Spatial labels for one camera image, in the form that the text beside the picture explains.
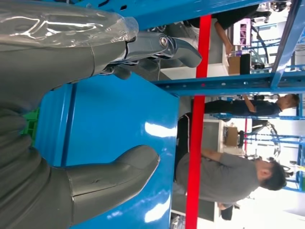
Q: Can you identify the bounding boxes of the blue metal shelf rack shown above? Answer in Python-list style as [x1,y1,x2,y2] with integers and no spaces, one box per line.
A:
[34,0,305,229]

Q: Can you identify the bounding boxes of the green plastic crate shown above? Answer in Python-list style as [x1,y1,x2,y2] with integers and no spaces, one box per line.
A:
[20,107,40,146]

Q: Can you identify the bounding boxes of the white desk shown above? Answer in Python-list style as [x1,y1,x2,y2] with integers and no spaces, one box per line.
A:
[203,119,246,156]

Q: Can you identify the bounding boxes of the cardboard box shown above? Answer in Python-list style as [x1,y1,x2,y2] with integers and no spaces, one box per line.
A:
[224,126,239,146]
[228,56,241,75]

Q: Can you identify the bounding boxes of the person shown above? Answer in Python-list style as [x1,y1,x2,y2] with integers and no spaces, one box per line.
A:
[175,112,288,212]
[205,94,300,117]
[185,4,261,57]

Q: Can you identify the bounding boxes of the black box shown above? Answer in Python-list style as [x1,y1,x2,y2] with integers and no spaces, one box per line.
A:
[240,53,251,75]

